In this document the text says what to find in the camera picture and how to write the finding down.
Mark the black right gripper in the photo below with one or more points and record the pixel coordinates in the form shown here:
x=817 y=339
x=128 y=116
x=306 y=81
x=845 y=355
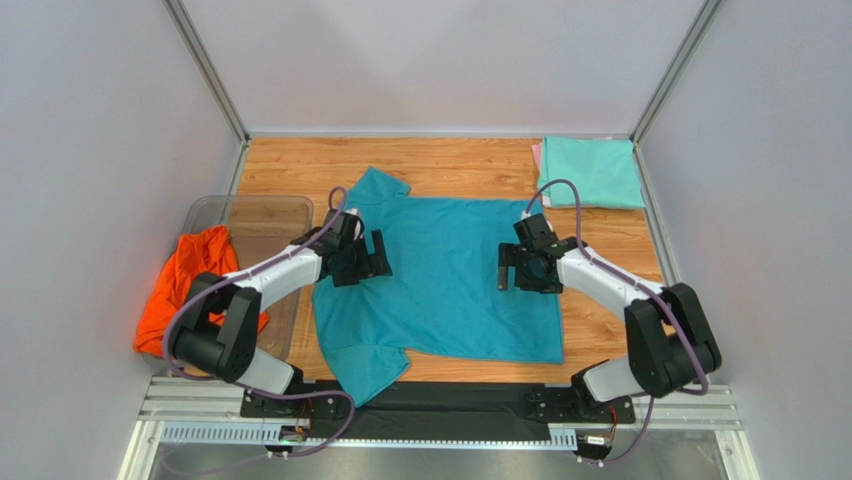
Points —
x=515 y=266

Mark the orange crumpled t-shirt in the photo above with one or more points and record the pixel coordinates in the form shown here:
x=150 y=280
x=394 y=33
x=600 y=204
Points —
x=208 y=251

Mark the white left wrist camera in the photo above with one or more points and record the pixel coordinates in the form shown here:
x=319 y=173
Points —
x=353 y=224

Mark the black table edge strip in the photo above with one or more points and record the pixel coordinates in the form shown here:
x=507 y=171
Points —
x=438 y=411

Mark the folded pink t-shirt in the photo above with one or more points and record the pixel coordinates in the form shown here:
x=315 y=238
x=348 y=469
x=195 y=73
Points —
x=537 y=155

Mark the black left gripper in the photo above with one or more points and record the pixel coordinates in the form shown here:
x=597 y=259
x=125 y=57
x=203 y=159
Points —
x=373 y=265

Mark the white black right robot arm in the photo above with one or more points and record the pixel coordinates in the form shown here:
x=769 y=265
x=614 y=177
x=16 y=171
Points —
x=670 y=344

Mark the teal blue t-shirt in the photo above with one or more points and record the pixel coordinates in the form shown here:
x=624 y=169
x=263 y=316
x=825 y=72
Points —
x=441 y=297

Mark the folded mint green t-shirt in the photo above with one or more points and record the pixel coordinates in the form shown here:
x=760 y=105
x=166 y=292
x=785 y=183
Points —
x=604 y=172

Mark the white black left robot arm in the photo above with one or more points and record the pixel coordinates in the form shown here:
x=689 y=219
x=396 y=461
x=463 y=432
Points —
x=216 y=329

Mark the clear plastic bin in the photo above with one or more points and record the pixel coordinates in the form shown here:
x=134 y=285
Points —
x=259 y=226

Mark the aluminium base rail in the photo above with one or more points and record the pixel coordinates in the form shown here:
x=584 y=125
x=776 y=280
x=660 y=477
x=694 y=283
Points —
x=195 y=430

